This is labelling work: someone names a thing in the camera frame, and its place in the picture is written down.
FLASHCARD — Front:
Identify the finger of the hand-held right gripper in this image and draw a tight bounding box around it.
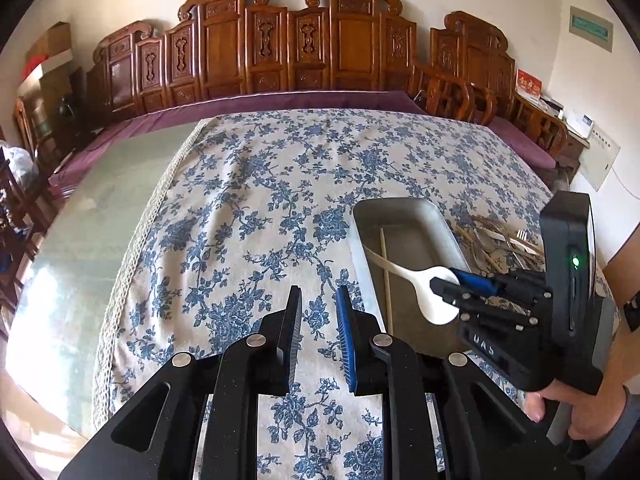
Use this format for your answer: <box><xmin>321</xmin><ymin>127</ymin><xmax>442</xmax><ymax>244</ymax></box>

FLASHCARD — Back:
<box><xmin>449</xmin><ymin>267</ymin><xmax>552</xmax><ymax>302</ymax></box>
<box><xmin>430</xmin><ymin>276</ymin><xmax>540</xmax><ymax>334</ymax></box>

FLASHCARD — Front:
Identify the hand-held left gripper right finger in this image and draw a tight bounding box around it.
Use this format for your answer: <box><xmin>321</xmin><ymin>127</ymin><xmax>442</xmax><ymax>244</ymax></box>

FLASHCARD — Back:
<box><xmin>336</xmin><ymin>285</ymin><xmax>584</xmax><ymax>480</ymax></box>

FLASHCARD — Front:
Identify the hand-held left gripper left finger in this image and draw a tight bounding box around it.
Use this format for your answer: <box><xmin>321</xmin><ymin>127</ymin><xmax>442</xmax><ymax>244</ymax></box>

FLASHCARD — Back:
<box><xmin>60</xmin><ymin>285</ymin><xmax>304</xmax><ymax>480</ymax></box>

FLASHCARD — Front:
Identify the pile of mixed cutlery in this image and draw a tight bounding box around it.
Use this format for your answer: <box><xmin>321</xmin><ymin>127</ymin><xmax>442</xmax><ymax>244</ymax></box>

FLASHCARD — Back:
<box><xmin>452</xmin><ymin>212</ymin><xmax>548</xmax><ymax>275</ymax></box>

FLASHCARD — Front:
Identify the long white spoon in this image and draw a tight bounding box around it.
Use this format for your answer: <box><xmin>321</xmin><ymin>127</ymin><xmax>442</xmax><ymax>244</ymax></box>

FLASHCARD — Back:
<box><xmin>366</xmin><ymin>246</ymin><xmax>462</xmax><ymax>325</ymax></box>

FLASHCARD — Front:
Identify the light wooden chopstick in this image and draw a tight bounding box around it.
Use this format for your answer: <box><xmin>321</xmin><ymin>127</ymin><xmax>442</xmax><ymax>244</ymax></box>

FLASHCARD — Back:
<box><xmin>379</xmin><ymin>227</ymin><xmax>394</xmax><ymax>335</ymax></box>

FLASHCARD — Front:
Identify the metal tray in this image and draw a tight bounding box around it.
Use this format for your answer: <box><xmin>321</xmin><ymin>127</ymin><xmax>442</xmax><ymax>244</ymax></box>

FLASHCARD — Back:
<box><xmin>351</xmin><ymin>197</ymin><xmax>473</xmax><ymax>356</ymax></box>

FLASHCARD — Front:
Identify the person's right hand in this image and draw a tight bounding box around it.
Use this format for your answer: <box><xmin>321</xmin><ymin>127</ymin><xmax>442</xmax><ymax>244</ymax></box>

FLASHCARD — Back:
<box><xmin>524</xmin><ymin>379</ymin><xmax>632</xmax><ymax>457</ymax></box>

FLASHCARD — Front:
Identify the small purple seat cushion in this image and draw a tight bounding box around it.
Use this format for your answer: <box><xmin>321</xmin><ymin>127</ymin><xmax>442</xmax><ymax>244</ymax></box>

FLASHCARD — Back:
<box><xmin>487</xmin><ymin>115</ymin><xmax>559</xmax><ymax>171</ymax></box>

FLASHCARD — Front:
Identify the blue floral tablecloth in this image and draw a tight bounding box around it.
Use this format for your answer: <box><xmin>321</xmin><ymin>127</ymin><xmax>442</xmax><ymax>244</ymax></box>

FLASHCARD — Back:
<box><xmin>92</xmin><ymin>110</ymin><xmax>617</xmax><ymax>480</ymax></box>

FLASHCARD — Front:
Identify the white and blue box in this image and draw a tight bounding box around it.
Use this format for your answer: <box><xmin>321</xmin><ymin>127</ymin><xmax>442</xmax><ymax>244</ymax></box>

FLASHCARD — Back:
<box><xmin>565</xmin><ymin>112</ymin><xmax>596</xmax><ymax>139</ymax></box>

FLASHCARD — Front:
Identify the red box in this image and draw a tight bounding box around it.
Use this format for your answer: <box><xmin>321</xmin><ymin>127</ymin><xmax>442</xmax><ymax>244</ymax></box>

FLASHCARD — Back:
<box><xmin>515</xmin><ymin>68</ymin><xmax>544</xmax><ymax>99</ymax></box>

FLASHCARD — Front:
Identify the carved wooden armchair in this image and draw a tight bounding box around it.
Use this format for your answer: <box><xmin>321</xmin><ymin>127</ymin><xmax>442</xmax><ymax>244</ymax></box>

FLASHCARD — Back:
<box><xmin>410</xmin><ymin>10</ymin><xmax>571</xmax><ymax>162</ymax></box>

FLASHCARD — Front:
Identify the long purple seat cushion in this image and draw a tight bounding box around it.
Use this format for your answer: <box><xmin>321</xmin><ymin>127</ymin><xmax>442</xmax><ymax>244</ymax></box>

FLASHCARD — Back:
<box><xmin>47</xmin><ymin>89</ymin><xmax>427</xmax><ymax>187</ymax></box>

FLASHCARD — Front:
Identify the white plastic bag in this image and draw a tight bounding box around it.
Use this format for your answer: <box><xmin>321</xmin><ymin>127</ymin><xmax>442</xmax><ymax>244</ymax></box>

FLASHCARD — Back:
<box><xmin>0</xmin><ymin>144</ymin><xmax>34</xmax><ymax>187</ymax></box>

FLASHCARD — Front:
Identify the brown cardboard box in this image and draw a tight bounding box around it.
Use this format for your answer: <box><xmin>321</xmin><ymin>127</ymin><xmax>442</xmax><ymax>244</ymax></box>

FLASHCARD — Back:
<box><xmin>25</xmin><ymin>21</ymin><xmax>74</xmax><ymax>65</ymax></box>

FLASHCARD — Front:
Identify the white wall panel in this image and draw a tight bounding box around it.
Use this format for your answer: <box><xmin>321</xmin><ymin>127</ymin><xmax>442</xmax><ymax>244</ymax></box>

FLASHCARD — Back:
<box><xmin>580</xmin><ymin>122</ymin><xmax>621</xmax><ymax>192</ymax></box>

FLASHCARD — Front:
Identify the green wall sign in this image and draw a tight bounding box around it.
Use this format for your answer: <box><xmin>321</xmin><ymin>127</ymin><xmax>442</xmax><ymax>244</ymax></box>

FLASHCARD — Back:
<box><xmin>568</xmin><ymin>5</ymin><xmax>615</xmax><ymax>53</ymax></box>

